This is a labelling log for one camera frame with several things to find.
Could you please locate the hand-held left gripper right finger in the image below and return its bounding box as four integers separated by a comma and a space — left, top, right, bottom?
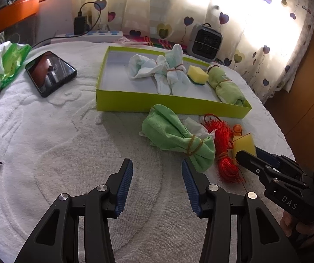
181, 159, 301, 263

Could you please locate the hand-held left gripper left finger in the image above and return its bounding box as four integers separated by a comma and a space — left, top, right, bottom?
14, 158, 133, 263

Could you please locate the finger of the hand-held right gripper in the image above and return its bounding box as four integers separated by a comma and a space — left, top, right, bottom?
255, 147, 308, 181
236, 150, 310, 189

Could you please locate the yellow sponge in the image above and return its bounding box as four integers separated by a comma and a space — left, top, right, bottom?
187, 65, 209, 86
232, 132, 257, 158

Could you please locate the red cord bundle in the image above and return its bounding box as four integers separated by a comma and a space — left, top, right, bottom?
200, 114, 249, 192

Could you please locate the green cloth bundle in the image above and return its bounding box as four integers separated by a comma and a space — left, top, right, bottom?
139, 104, 216, 174

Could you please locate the green towel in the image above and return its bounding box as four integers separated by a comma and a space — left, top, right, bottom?
207, 66, 246, 106

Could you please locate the yellow-green cardboard box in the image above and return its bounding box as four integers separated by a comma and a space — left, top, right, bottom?
95, 46, 252, 118

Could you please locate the large white sock bundle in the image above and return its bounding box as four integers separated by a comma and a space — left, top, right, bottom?
154, 44, 192, 96

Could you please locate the small white sock bundle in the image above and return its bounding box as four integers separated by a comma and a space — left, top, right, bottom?
128, 54, 160, 80

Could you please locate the person's right hand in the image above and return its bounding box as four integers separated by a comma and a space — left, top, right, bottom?
280, 211, 314, 236

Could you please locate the white terry blanket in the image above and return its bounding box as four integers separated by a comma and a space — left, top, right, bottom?
0, 42, 297, 263

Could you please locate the wooden wardrobe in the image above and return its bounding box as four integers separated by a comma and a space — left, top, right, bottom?
265, 0, 314, 176

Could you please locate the small grey fan heater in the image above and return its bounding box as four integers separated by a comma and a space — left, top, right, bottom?
188, 23, 223, 63

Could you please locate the heart print curtain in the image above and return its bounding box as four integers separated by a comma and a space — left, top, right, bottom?
72, 0, 314, 103

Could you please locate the black smartphone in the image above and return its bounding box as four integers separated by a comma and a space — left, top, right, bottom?
25, 51, 77, 98

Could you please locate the plaid cloth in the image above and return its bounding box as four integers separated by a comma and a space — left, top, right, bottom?
124, 34, 190, 52

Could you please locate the white blue power strip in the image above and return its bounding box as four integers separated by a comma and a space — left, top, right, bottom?
50, 30, 124, 44

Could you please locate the black power adapter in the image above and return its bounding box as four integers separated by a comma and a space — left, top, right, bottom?
74, 1, 103, 36

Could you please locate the green tissue packet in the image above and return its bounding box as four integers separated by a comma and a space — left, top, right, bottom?
0, 41, 32, 91

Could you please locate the orange box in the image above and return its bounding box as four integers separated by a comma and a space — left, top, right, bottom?
0, 0, 40, 37

